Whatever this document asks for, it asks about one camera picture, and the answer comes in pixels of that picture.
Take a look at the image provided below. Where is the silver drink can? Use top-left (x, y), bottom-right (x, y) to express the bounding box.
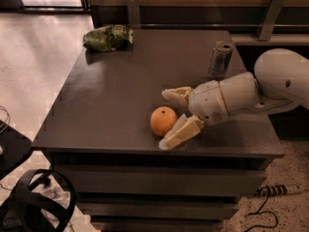
top-left (208, 41), bottom-right (234, 80)

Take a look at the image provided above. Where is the right metal bracket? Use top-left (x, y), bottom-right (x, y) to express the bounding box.
top-left (257, 0), bottom-right (286, 42)

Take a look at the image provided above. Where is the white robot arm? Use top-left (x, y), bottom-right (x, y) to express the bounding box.
top-left (159, 48), bottom-right (309, 150)

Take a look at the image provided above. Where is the left metal bracket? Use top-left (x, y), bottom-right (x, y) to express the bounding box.
top-left (126, 0), bottom-right (141, 29)

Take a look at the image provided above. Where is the striped power strip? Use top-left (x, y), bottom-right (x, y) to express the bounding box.
top-left (255, 185), bottom-right (304, 197)

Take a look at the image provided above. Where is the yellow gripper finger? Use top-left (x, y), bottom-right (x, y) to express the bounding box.
top-left (161, 86), bottom-right (193, 107)
top-left (158, 114), bottom-right (205, 150)

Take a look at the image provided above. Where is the grey wire loop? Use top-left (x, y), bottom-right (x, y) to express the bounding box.
top-left (0, 105), bottom-right (12, 134)

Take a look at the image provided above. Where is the grey drawer cabinet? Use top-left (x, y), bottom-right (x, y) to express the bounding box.
top-left (34, 29), bottom-right (283, 232)

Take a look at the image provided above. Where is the orange fruit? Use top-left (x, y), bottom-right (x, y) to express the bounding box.
top-left (150, 106), bottom-right (178, 137)

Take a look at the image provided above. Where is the green jalapeno chip bag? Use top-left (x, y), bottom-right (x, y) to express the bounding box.
top-left (83, 24), bottom-right (133, 52)

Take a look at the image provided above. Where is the black power cable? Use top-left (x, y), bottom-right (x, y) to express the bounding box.
top-left (242, 193), bottom-right (279, 232)

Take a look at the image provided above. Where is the metal bracket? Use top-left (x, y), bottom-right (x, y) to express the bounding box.
top-left (126, 0), bottom-right (141, 29)
top-left (257, 0), bottom-right (286, 42)

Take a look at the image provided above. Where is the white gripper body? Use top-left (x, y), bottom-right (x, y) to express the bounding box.
top-left (188, 81), bottom-right (229, 126)

